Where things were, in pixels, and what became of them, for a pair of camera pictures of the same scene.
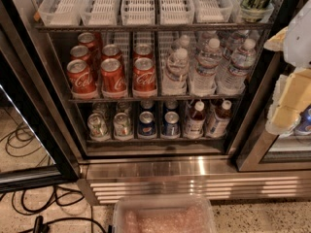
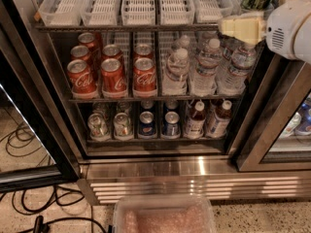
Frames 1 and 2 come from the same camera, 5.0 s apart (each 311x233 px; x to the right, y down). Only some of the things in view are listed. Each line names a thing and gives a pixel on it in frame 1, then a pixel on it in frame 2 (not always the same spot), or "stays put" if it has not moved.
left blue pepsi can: x=147 y=126 stays put
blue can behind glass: x=304 y=126 stays put
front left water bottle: x=175 y=79 stays put
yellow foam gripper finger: x=292 y=95 -> x=247 y=26
